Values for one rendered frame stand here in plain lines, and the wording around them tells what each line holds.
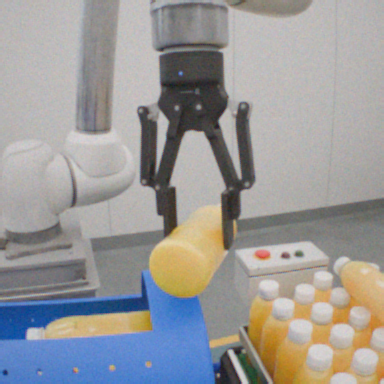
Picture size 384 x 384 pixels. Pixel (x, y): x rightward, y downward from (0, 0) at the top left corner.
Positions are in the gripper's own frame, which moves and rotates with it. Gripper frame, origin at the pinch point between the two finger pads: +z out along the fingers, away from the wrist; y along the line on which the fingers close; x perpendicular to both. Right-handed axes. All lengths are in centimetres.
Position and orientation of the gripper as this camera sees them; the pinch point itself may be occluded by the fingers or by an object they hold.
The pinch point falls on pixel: (198, 221)
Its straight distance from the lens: 47.5
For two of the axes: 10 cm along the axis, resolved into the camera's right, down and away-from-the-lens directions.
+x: -3.0, 2.4, -9.2
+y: -9.5, -0.3, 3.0
